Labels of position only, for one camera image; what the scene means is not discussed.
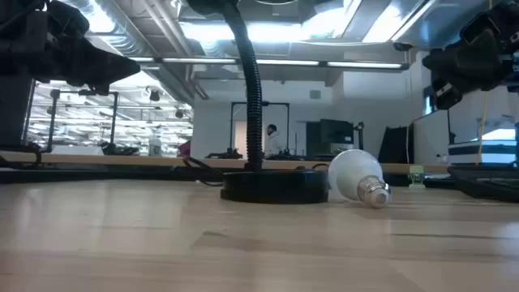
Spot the black lamp cable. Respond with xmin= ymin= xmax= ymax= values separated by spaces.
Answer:
xmin=182 ymin=156 xmax=226 ymax=188

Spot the black bag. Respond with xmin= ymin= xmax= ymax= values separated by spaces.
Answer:
xmin=378 ymin=124 xmax=415 ymax=165

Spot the beige desk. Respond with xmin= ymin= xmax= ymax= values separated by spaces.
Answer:
xmin=0 ymin=151 xmax=449 ymax=175

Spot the white lightbulb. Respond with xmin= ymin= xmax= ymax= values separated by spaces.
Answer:
xmin=327 ymin=148 xmax=392 ymax=209

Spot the black monitor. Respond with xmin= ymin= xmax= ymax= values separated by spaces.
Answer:
xmin=319 ymin=118 xmax=355 ymax=145

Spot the long ceiling light strip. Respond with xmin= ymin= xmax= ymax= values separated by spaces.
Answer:
xmin=129 ymin=56 xmax=406 ymax=70

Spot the person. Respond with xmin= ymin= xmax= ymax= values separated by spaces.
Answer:
xmin=263 ymin=123 xmax=285 ymax=158

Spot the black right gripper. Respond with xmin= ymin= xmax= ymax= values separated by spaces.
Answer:
xmin=421 ymin=0 xmax=519 ymax=110

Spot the black aluminium table frame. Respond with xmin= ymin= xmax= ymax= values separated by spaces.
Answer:
xmin=0 ymin=161 xmax=519 ymax=203

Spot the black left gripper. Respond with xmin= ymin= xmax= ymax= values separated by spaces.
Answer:
xmin=0 ymin=0 xmax=141 ymax=97

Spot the black background station frame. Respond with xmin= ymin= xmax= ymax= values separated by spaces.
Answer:
xmin=229 ymin=101 xmax=291 ymax=160
xmin=24 ymin=88 xmax=121 ymax=154

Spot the black gooseneck desk lamp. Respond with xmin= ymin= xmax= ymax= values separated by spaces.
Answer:
xmin=186 ymin=0 xmax=330 ymax=204

